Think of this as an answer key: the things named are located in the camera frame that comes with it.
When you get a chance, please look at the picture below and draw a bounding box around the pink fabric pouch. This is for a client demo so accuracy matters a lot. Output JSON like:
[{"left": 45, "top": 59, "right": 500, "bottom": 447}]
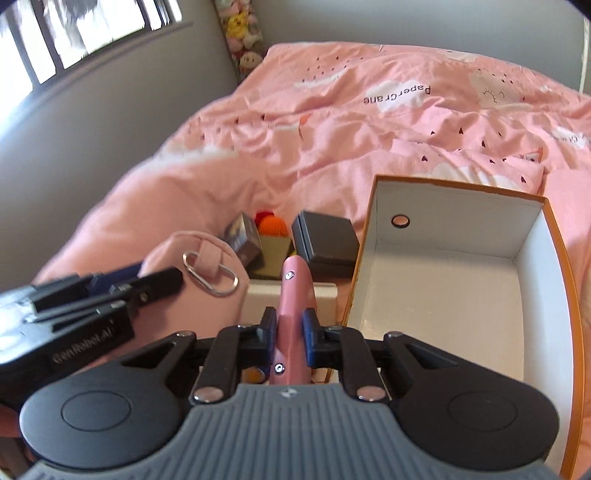
[{"left": 133, "top": 231, "right": 249, "bottom": 347}]

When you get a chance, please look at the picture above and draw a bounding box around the white rectangular box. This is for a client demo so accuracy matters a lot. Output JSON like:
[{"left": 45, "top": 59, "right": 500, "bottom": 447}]
[{"left": 238, "top": 280, "right": 338, "bottom": 326}]

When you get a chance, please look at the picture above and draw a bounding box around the dark grey jewelry box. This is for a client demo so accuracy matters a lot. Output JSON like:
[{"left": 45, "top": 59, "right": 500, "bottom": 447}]
[{"left": 291, "top": 210, "right": 360, "bottom": 281}]

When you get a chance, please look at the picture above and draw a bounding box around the olive gold box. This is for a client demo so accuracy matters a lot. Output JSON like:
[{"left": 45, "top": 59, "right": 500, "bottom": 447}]
[{"left": 247, "top": 235, "right": 294, "bottom": 280}]

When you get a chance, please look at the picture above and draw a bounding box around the picture card box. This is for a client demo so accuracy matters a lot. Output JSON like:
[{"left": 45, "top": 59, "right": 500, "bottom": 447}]
[{"left": 221, "top": 212, "right": 263, "bottom": 267}]

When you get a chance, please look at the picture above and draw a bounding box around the orange crochet fruit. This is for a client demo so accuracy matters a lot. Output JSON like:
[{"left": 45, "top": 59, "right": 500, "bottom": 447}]
[{"left": 256, "top": 213, "right": 290, "bottom": 237}]

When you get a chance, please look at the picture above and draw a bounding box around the red crochet flower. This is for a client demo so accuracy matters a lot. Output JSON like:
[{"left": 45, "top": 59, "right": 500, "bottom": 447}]
[{"left": 254, "top": 210, "right": 273, "bottom": 226}]

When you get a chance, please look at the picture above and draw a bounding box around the orange cardboard box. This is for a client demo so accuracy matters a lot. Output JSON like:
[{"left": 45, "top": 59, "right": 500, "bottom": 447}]
[{"left": 344, "top": 176, "right": 585, "bottom": 479}]

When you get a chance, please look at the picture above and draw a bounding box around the pink printed duvet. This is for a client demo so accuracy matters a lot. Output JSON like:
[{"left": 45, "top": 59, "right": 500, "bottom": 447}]
[{"left": 36, "top": 42, "right": 590, "bottom": 316}]

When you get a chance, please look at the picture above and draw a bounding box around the plush toy column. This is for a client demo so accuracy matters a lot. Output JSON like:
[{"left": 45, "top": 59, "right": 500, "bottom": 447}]
[{"left": 213, "top": 0, "right": 267, "bottom": 83}]

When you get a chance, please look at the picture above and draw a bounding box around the window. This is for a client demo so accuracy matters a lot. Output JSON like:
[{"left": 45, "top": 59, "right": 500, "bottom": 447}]
[{"left": 1, "top": 0, "right": 182, "bottom": 121}]

